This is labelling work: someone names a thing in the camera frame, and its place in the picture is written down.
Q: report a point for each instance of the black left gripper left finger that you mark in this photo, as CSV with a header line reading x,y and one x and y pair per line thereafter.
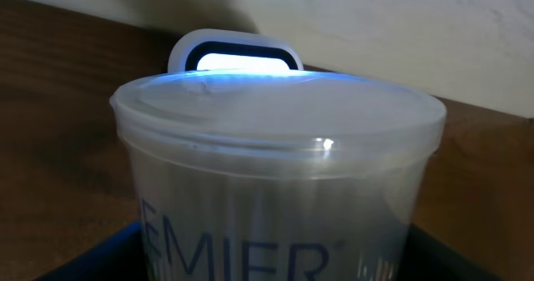
x,y
118,258

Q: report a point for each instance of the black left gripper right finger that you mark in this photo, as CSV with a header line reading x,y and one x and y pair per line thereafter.
x,y
426,259

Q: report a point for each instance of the white barcode scanner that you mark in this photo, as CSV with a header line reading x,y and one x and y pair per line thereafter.
x,y
208,48

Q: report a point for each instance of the white round tub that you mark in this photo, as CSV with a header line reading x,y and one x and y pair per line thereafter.
x,y
294,175

